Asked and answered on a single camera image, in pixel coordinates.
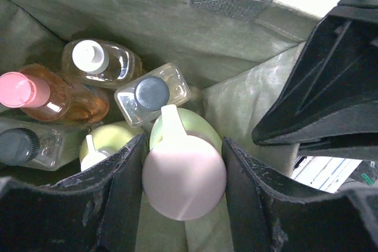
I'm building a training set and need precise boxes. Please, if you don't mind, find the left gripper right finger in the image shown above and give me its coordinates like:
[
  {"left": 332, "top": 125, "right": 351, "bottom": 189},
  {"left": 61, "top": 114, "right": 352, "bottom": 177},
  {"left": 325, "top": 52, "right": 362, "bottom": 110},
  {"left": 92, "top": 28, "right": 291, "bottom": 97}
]
[{"left": 222, "top": 138, "right": 377, "bottom": 251}]

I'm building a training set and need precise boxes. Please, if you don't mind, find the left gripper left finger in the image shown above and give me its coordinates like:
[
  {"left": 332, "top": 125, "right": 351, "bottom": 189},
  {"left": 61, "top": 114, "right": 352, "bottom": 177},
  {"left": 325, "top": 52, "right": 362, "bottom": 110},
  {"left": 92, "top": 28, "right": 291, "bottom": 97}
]
[{"left": 1, "top": 134, "right": 147, "bottom": 251}]

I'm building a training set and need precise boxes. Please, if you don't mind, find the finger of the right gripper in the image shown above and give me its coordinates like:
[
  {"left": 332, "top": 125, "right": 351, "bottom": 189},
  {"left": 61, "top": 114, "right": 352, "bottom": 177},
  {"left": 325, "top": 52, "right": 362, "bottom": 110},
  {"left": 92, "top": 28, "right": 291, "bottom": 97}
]
[{"left": 252, "top": 0, "right": 377, "bottom": 159}]

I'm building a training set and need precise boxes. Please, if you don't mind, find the yellow-green pump bottle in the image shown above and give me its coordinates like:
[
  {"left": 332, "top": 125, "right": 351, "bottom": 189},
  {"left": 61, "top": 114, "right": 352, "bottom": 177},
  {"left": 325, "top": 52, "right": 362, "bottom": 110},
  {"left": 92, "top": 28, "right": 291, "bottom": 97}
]
[{"left": 79, "top": 121, "right": 144, "bottom": 172}]

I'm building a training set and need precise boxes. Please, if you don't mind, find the tall clear square bottle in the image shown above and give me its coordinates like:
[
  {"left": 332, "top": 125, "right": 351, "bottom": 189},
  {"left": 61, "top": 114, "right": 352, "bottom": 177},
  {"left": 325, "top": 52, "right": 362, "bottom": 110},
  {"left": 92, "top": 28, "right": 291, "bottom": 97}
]
[{"left": 1, "top": 117, "right": 90, "bottom": 171}]

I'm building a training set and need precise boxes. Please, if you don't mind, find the green bottle peach cap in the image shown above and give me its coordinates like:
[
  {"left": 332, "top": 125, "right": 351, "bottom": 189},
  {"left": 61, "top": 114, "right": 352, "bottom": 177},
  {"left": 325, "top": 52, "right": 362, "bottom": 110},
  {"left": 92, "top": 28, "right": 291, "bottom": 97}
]
[{"left": 142, "top": 104, "right": 227, "bottom": 221}]

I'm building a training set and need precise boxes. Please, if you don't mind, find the short clear square bottle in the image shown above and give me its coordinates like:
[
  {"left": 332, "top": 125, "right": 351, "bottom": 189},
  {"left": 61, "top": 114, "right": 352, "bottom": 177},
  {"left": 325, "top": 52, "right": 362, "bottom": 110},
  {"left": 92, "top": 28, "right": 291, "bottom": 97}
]
[{"left": 114, "top": 63, "right": 191, "bottom": 127}]

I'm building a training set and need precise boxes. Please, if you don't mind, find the orange bottle pink cap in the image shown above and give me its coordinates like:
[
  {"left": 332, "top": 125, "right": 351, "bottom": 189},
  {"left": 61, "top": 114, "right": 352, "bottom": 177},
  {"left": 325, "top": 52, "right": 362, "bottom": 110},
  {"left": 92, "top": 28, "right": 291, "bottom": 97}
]
[{"left": 1, "top": 64, "right": 110, "bottom": 123}]

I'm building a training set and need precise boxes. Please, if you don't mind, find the amber liquid clear bottle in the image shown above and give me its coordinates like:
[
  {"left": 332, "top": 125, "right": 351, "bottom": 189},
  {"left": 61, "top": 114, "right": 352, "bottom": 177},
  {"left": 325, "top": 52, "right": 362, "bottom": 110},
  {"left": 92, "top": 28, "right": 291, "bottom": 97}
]
[{"left": 61, "top": 39, "right": 145, "bottom": 90}]

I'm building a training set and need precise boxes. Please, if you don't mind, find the olive canvas bag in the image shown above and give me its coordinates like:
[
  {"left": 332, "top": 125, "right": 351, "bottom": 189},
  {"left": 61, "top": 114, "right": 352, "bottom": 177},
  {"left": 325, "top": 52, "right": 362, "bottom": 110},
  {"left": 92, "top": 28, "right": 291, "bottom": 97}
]
[{"left": 1, "top": 0, "right": 317, "bottom": 251}]

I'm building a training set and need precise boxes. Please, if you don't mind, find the yellow-framed whiteboard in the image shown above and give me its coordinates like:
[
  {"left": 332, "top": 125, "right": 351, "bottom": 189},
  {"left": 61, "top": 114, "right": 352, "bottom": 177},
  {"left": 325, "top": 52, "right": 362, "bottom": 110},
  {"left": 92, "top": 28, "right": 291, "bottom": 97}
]
[{"left": 291, "top": 156, "right": 362, "bottom": 194}]

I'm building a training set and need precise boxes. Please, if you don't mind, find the green whiteboard marker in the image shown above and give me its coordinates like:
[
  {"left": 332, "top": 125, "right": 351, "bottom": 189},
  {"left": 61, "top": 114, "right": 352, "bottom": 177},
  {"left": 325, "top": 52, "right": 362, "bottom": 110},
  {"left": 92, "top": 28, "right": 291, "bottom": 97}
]
[{"left": 361, "top": 173, "right": 373, "bottom": 186}]

